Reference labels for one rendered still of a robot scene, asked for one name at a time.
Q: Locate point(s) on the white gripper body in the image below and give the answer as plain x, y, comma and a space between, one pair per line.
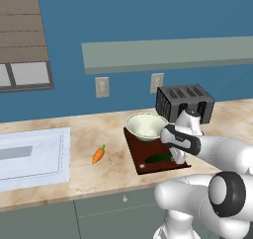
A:
179, 156

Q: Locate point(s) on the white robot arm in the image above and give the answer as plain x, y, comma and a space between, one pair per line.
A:
227, 154

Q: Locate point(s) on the dark brown tray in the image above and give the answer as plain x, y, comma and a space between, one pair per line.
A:
148, 149

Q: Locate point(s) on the pale green bowl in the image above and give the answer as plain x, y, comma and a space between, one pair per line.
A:
145, 126

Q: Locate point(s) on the green cucumber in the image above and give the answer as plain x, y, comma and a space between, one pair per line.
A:
158, 158

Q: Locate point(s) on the black toaster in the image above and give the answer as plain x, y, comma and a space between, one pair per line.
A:
179, 98

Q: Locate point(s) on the white drawer knob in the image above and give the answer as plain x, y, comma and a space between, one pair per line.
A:
125, 199

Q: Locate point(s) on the orange carrot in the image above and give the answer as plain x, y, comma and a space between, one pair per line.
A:
98, 155

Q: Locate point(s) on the grey-green drawer front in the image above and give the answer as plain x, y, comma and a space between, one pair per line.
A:
108, 205

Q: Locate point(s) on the white sink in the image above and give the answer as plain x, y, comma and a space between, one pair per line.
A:
33, 159

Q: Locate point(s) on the grey-framed window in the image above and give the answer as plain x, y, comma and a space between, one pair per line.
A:
29, 75

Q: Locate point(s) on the beige wall outlet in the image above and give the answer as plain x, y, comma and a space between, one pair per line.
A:
157, 83
102, 87

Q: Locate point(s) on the grey-green wall shelf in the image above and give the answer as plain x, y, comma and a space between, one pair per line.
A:
164, 55

